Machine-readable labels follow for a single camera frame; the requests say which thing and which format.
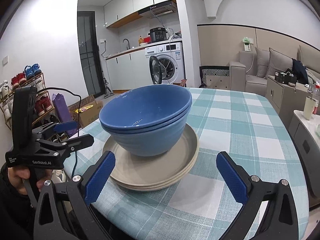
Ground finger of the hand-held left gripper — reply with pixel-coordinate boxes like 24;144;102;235
31;121;78;140
35;134;95;159

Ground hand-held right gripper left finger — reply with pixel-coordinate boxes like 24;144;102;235
34;151;116;240

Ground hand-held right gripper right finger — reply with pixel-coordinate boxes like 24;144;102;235
216;151;299;240

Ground beige round plate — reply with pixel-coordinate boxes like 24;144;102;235
102;124;200;183
115;160;197;192
109;152;199;188

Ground blue bowl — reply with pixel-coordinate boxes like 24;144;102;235
101;100;193;157
99;85;192;134

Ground person's left forearm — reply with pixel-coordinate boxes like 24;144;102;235
0;164;38;240

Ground person's left hand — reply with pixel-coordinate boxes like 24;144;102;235
7;167;45;195

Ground purple bag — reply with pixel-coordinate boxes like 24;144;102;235
52;93;78;137

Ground printed cardboard box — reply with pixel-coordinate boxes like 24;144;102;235
67;95;104;128

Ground metal shoe rack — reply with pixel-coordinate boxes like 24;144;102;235
0;64;54;140

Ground white sneakers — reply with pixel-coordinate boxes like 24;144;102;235
51;169;67;183

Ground shoe rack with shoes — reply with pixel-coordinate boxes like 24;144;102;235
0;64;68;142

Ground stick vacuum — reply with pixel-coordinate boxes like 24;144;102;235
99;45;115;99

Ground teal checkered tablecloth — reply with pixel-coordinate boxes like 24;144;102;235
64;87;310;240

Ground dark glass door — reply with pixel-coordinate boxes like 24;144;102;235
77;11;107;97

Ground marble top grey table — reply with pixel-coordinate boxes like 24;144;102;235
287;109;320;209

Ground grey side cabinet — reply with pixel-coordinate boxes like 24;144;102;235
265;75;313;120

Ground white dotted seat cushion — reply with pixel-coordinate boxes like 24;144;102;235
206;76;229;90

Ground grey sofa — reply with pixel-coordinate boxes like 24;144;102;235
229;41;320;93

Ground cream cup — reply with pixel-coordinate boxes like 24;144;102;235
303;96;320;120

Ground black box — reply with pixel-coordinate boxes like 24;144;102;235
274;71;298;85

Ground clear bottle red label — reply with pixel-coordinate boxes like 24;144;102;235
312;81;320;115

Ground grey sofa cushion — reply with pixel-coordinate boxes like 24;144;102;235
265;47;294;80
254;47;272;78
297;45;320;73

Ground white washing machine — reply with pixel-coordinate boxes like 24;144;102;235
144;41;186;85

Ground dark clothing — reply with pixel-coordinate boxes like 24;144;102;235
291;59;310;85

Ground black pressure cooker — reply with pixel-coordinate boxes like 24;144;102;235
148;27;168;43

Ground range hood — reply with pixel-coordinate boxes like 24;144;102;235
138;0;178;18

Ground black cable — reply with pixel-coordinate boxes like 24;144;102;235
37;87;83;178

